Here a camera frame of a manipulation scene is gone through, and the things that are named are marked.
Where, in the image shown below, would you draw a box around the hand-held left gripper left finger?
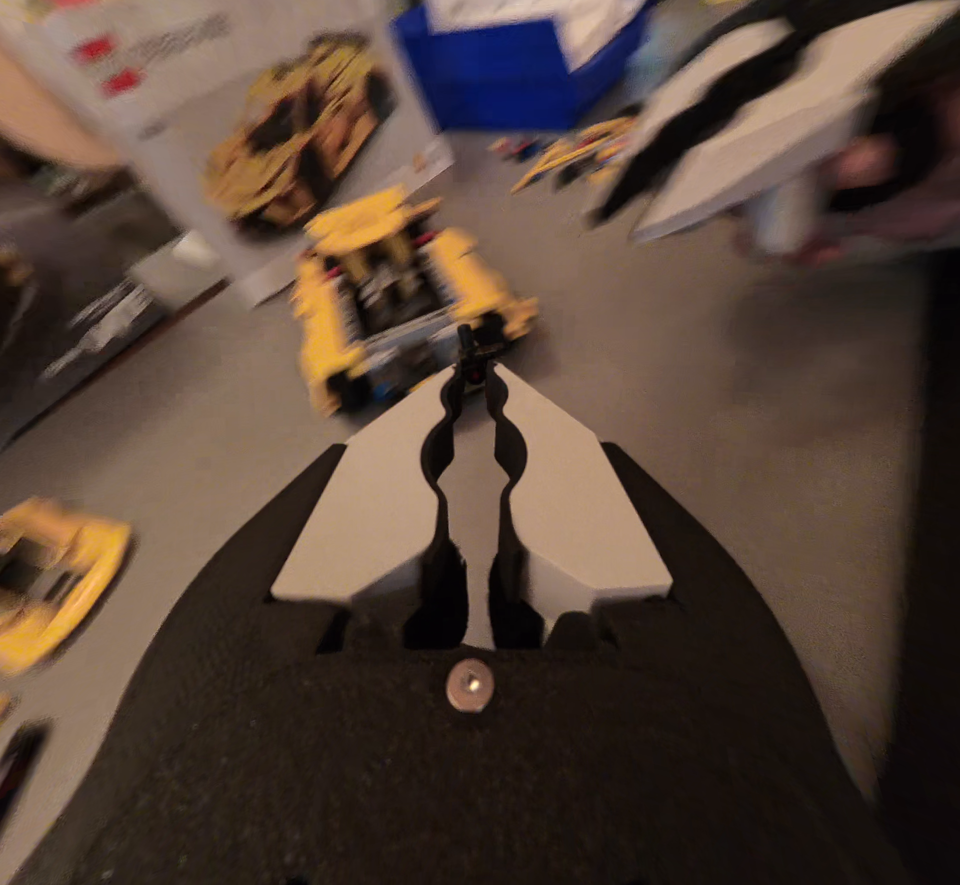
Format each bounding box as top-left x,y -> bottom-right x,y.
270,366 -> 470,650

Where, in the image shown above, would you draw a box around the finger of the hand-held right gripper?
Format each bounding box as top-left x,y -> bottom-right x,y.
630,0 -> 960,245
588,18 -> 826,228

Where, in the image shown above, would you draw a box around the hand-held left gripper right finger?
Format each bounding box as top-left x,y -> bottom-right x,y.
486,363 -> 674,650

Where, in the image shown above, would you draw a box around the yellow toy car model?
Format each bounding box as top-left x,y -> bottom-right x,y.
291,186 -> 540,420

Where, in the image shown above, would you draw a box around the black toy connector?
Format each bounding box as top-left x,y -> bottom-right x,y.
452,324 -> 505,385

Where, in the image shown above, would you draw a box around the grey desk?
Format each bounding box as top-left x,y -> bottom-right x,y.
0,127 -> 931,885

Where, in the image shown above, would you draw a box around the person's right hand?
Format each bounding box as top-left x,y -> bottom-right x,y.
793,133 -> 960,261

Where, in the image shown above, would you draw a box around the pile of loose toy bricks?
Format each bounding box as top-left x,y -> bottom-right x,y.
487,116 -> 642,196

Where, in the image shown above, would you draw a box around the white paper bags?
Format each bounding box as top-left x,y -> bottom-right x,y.
423,0 -> 650,72

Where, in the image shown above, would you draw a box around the blue plastic bin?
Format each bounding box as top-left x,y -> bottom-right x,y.
391,0 -> 661,134

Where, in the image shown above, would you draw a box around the yellow toy car panel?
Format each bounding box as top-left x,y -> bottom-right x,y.
0,496 -> 135,678

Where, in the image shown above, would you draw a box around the toy car set box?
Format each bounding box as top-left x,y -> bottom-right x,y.
0,172 -> 226,444

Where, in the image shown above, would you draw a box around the grey holed toy piece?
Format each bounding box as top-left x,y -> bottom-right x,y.
0,721 -> 52,822

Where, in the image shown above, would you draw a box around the building instruction booklet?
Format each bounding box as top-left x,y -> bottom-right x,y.
41,0 -> 455,305

